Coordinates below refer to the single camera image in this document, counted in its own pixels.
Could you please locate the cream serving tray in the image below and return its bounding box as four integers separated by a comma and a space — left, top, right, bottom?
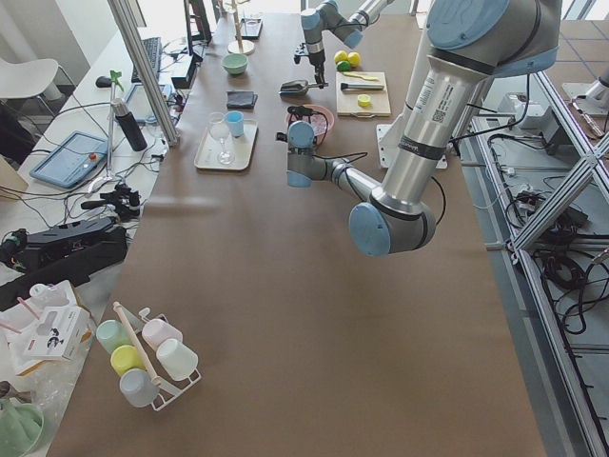
194, 119, 258, 171

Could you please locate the white product box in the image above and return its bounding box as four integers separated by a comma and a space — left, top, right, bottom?
24, 306, 90, 361

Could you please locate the blue teach pendant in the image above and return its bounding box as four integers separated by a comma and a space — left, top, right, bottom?
29, 131, 108, 189

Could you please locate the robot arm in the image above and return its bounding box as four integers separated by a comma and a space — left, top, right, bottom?
294, 0, 393, 86
285, 1, 561, 256

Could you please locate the clear ice cubes pile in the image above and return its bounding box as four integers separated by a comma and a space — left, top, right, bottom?
307, 112, 334, 136

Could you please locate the clear wine glass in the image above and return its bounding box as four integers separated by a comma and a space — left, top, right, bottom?
208, 111, 235, 166

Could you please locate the green bowl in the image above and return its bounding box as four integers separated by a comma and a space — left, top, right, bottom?
222, 53, 248, 75

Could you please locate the wooden mug tree stand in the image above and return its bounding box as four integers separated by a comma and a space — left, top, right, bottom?
223, 0, 255, 55

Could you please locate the pink rack cup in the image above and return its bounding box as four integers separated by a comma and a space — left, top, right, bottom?
142, 318, 183, 350

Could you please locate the grey-blue rack cup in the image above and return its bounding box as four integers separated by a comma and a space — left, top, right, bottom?
119, 368, 159, 407

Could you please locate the black keyboard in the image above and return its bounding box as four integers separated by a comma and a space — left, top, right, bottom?
141, 37, 163, 79

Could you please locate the black water bottle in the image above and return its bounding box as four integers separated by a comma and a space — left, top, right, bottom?
110, 98, 147, 151

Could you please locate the yellow rack cup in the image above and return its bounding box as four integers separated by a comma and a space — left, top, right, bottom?
110, 345, 145, 377

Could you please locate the green rack cup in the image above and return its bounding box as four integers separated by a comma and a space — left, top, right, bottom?
95, 320, 131, 355

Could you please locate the aluminium frame post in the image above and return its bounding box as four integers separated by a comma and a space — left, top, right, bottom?
108, 0, 179, 147

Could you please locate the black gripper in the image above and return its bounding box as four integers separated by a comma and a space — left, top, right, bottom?
309, 50, 325, 76

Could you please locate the yellow lemon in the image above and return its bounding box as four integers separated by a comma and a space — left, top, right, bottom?
347, 51, 362, 68
334, 50, 348, 64

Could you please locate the black framed tray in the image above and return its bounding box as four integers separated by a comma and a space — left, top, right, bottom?
240, 18, 263, 40

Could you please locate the pink bowl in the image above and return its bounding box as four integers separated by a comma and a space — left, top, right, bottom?
285, 104, 335, 140

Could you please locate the yellow lemon far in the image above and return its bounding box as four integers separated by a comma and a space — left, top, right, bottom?
334, 50, 348, 64

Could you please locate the light blue cup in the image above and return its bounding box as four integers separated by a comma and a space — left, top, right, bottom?
225, 110, 245, 138

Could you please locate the white chair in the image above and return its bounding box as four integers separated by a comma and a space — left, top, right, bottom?
1, 58, 60, 115

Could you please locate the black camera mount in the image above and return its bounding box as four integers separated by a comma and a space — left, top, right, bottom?
287, 106, 315, 118
293, 43, 308, 65

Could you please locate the black computer mouse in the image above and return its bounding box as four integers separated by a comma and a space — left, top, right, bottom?
95, 76, 112, 89

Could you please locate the grey folded cloth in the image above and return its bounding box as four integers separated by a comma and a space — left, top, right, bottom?
226, 90, 258, 109

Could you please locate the green lime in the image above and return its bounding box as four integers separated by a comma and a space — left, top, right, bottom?
336, 61, 352, 72

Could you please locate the half lemon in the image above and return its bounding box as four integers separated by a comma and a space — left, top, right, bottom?
357, 94, 371, 107

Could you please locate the yellow lemon near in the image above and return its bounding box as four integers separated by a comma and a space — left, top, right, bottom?
347, 51, 362, 68

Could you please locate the yellow plastic knife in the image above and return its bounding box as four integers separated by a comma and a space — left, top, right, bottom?
342, 71, 380, 81

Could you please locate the steel ice scoop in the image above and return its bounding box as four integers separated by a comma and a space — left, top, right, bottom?
279, 79, 328, 96

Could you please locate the bamboo cutting board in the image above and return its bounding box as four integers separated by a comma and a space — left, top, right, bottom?
336, 71, 391, 117

